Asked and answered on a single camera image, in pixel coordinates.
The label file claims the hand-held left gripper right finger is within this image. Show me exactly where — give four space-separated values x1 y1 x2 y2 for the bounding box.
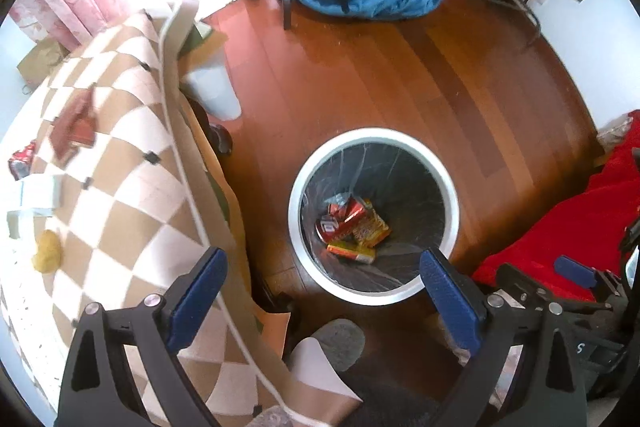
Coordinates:
420 248 589 427

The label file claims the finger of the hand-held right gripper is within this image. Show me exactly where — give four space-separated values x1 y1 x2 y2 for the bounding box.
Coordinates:
495 256 619 309

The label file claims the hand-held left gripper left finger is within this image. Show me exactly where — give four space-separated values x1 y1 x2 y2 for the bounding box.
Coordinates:
54 247 229 427

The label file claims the white round trash bin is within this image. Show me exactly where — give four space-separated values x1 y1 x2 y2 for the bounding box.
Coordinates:
288 127 460 307

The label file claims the red cloth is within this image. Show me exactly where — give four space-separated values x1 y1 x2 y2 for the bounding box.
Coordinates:
472 109 640 294

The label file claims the orange patterned snack packet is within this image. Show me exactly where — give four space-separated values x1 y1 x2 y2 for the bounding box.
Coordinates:
352 206 391 246

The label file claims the yellow and red box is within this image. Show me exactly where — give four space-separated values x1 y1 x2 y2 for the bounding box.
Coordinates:
327 242 376 265

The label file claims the checkered beige tablecloth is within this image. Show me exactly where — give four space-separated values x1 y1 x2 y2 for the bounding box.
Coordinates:
0 11 292 427

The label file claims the grey slipper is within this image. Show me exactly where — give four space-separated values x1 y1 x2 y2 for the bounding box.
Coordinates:
300 318 366 374

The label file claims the red snack wrapper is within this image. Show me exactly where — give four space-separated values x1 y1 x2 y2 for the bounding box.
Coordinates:
327 199 369 234

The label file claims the clear plastic bag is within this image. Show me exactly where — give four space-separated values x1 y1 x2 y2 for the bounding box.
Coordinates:
597 113 637 154

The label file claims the yellow crumpled ball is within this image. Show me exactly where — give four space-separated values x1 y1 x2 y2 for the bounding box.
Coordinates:
31 229 64 274

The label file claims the white folded paper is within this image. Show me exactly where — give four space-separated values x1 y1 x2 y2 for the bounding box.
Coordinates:
17 175 65 210

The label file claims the pale grey plastic bucket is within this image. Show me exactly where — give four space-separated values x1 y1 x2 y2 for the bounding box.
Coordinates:
182 61 244 121

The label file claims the red and black packet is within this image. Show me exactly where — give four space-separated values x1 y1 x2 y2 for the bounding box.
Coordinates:
8 141 37 180

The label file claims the black clothes rack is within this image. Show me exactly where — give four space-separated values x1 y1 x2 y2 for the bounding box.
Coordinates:
449 0 557 54

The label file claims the white foam board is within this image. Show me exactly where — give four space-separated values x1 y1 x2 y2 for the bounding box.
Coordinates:
159 0 202 58

